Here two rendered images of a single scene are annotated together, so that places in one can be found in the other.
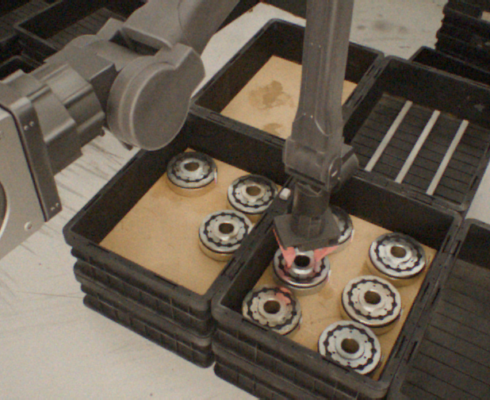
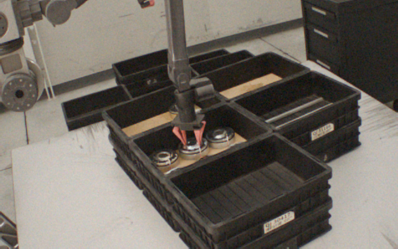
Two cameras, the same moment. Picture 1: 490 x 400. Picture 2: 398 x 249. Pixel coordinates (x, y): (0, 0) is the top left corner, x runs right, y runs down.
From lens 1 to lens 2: 1.24 m
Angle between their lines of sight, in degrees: 37
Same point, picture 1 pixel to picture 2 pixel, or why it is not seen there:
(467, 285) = (270, 172)
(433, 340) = (228, 187)
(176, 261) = not seen: hidden behind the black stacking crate
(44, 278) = (109, 149)
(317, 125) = (170, 55)
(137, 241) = (138, 130)
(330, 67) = (170, 27)
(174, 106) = (63, 12)
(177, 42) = not seen: outside the picture
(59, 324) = (101, 164)
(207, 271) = not seen: hidden behind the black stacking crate
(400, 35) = not seen: outside the picture
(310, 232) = (182, 117)
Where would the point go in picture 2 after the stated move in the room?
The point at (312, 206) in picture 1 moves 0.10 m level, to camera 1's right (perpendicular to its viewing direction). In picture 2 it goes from (178, 101) to (204, 105)
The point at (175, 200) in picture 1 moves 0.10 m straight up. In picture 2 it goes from (167, 119) to (163, 96)
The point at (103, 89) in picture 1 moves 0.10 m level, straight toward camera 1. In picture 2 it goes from (44, 4) to (25, 15)
